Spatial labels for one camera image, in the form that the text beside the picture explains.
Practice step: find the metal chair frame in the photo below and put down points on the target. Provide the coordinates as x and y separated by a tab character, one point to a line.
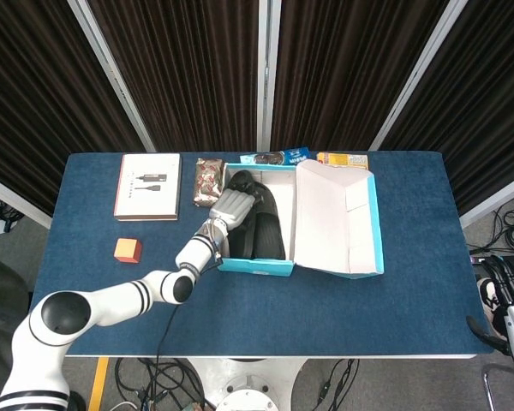
492	368

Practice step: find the orange wooden cube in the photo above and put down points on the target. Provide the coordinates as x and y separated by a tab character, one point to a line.
127	250

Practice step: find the dark ribbed partition panel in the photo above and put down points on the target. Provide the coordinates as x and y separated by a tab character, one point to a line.
34	107
342	73
188	73
488	107

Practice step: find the white sneaker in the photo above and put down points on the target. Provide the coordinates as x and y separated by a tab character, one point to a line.
488	297

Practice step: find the light blue shoe box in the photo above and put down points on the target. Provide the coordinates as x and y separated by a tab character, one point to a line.
334	222

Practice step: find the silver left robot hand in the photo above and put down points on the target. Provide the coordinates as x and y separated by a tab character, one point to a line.
233	207

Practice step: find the brown foil snack packet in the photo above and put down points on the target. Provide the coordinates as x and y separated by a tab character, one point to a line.
206	182

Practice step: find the yellow floor tape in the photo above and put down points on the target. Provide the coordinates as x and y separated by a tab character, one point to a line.
97	385

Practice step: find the black power strip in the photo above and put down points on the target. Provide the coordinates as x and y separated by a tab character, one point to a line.
479	260

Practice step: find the white partition post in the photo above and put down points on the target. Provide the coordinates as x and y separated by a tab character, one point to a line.
415	77
267	73
111	73

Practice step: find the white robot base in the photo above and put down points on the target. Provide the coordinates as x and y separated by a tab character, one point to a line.
244	385

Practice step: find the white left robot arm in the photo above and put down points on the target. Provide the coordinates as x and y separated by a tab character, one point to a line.
111	304

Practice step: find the yellow snack packet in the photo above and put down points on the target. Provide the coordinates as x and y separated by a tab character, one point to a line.
342	159

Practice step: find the white partition bottom rail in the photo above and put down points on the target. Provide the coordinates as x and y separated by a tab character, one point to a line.
497	197
17	199

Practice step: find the blue cookie package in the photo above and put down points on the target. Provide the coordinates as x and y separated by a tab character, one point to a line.
278	157

